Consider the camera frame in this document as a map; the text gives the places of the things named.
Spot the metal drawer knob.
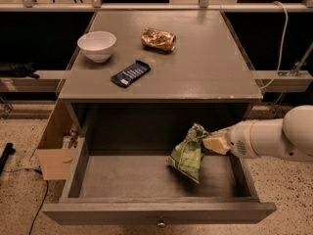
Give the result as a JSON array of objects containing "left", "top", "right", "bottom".
[{"left": 156, "top": 217, "right": 166, "bottom": 228}]

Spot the aluminium frame rail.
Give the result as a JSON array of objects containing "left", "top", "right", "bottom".
[{"left": 0, "top": 0, "right": 312, "bottom": 12}]

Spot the black item on shelf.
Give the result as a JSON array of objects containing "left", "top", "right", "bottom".
[{"left": 0, "top": 62, "right": 39, "bottom": 79}]

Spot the crushed golden soda can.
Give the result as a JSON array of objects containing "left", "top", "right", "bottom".
[{"left": 141, "top": 27, "right": 176, "bottom": 52}]

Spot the black object on floor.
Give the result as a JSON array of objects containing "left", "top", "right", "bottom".
[{"left": 0, "top": 143, "right": 16, "bottom": 175}]

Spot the brown cardboard box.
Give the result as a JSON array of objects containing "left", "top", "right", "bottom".
[{"left": 35, "top": 101, "right": 75, "bottom": 180}]

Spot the dark blue snack bar wrapper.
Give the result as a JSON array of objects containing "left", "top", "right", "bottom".
[{"left": 111, "top": 60, "right": 151, "bottom": 88}]

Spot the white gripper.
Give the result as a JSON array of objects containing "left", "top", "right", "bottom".
[{"left": 202, "top": 120, "right": 258, "bottom": 159}]

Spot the white ceramic bowl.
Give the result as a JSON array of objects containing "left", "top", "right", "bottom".
[{"left": 77, "top": 31, "right": 116, "bottom": 63}]

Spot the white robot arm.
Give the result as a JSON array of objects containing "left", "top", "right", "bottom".
[{"left": 202, "top": 105, "right": 313, "bottom": 163}]

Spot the green jalapeno chip bag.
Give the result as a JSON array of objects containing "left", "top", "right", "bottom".
[{"left": 166, "top": 123, "right": 209, "bottom": 183}]

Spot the black floor cable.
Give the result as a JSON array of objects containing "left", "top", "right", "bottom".
[{"left": 2, "top": 167, "right": 50, "bottom": 235}]

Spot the white hanging cable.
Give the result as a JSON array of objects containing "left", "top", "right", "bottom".
[{"left": 259, "top": 0, "right": 291, "bottom": 91}]

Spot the open grey top drawer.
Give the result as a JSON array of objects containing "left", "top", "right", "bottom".
[{"left": 43, "top": 104, "right": 276, "bottom": 225}]

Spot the metal bracket right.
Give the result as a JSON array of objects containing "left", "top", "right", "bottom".
[{"left": 270, "top": 41, "right": 313, "bottom": 118}]

